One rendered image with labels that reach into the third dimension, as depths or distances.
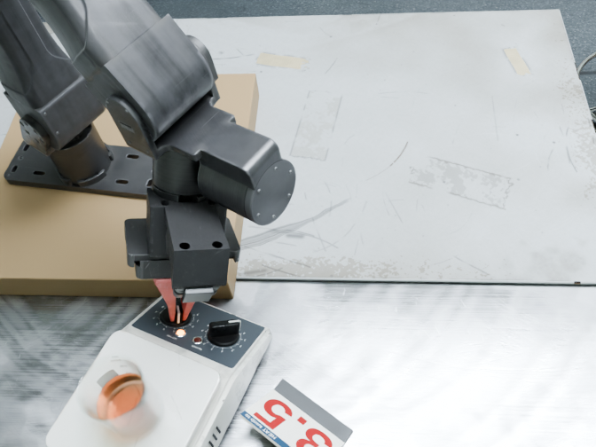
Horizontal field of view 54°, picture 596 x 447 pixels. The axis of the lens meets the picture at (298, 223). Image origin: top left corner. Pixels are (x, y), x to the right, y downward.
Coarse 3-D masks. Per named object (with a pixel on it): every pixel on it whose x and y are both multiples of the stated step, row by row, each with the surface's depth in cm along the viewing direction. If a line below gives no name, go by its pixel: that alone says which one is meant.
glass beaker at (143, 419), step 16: (96, 368) 48; (112, 368) 49; (128, 368) 49; (80, 384) 47; (96, 384) 49; (144, 384) 46; (80, 400) 46; (96, 400) 49; (144, 400) 45; (160, 400) 51; (96, 416) 48; (128, 416) 46; (144, 416) 48; (160, 416) 51; (112, 432) 49; (128, 432) 48; (144, 432) 50
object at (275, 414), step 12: (276, 396) 60; (252, 408) 57; (264, 408) 58; (276, 408) 58; (288, 408) 59; (264, 420) 56; (276, 420) 57; (288, 420) 57; (300, 420) 58; (276, 432) 55; (288, 432) 56; (300, 432) 57; (312, 432) 57; (324, 432) 58; (288, 444) 55; (300, 444) 55; (312, 444) 56; (324, 444) 56; (336, 444) 57
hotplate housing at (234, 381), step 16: (208, 304) 65; (144, 336) 58; (176, 352) 57; (192, 352) 57; (256, 352) 59; (224, 368) 56; (240, 368) 57; (256, 368) 61; (224, 384) 55; (240, 384) 58; (224, 400) 54; (240, 400) 59; (208, 416) 53; (224, 416) 56; (208, 432) 53; (224, 432) 58
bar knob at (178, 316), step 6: (180, 300) 61; (180, 306) 60; (162, 312) 61; (168, 312) 61; (180, 312) 59; (162, 318) 60; (168, 318) 60; (180, 318) 60; (186, 318) 61; (168, 324) 60; (174, 324) 60; (180, 324) 60; (186, 324) 60
